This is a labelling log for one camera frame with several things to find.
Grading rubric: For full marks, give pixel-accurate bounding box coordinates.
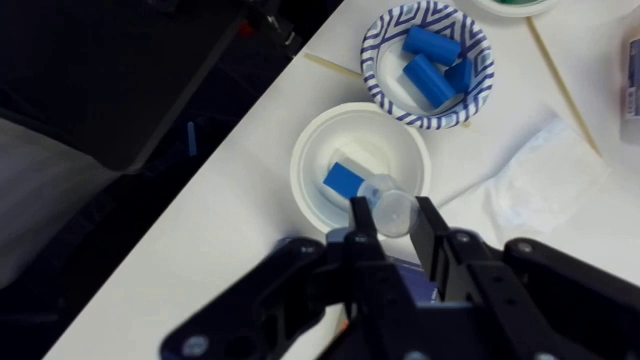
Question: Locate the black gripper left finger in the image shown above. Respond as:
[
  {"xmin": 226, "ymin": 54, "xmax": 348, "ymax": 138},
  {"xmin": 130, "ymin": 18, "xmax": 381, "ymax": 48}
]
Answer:
[{"xmin": 157, "ymin": 195, "xmax": 416, "ymax": 360}]

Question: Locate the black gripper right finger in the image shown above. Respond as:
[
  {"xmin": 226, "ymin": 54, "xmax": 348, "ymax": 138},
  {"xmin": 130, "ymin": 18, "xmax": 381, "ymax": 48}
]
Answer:
[{"xmin": 407, "ymin": 195, "xmax": 640, "ymax": 360}]

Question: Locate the blue book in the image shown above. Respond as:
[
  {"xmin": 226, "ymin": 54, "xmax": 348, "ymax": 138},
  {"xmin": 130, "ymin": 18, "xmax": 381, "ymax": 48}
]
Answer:
[{"xmin": 393, "ymin": 260, "xmax": 440, "ymax": 303}]

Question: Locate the clear plastic bag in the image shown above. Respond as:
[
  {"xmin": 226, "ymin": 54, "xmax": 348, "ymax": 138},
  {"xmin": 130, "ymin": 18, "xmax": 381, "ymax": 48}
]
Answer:
[{"xmin": 438, "ymin": 108, "xmax": 640, "ymax": 267}]

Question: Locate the white bowl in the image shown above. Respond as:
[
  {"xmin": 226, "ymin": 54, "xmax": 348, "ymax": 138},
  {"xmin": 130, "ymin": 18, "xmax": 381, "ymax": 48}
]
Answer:
[{"xmin": 287, "ymin": 100, "xmax": 434, "ymax": 235}]

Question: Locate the blue patterned paper plate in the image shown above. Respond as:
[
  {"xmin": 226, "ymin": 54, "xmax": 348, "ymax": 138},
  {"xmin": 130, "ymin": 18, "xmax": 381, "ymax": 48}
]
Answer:
[{"xmin": 357, "ymin": 0, "xmax": 497, "ymax": 132}]

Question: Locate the blue cylinder block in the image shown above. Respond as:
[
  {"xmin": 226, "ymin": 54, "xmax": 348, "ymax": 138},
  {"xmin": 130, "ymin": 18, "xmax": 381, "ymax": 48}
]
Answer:
[
  {"xmin": 443, "ymin": 58, "xmax": 476, "ymax": 95},
  {"xmin": 402, "ymin": 54, "xmax": 460, "ymax": 110},
  {"xmin": 400, "ymin": 25, "xmax": 464, "ymax": 67}
]

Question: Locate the wooden skewer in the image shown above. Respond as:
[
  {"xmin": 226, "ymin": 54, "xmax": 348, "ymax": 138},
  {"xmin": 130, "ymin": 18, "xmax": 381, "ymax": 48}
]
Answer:
[
  {"xmin": 526, "ymin": 16, "xmax": 603, "ymax": 158},
  {"xmin": 302, "ymin": 52, "xmax": 365, "ymax": 77}
]

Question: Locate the black orange clamp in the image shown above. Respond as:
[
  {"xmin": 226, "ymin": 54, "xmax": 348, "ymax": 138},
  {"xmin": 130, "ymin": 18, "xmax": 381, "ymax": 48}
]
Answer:
[{"xmin": 235, "ymin": 0, "xmax": 302, "ymax": 58}]

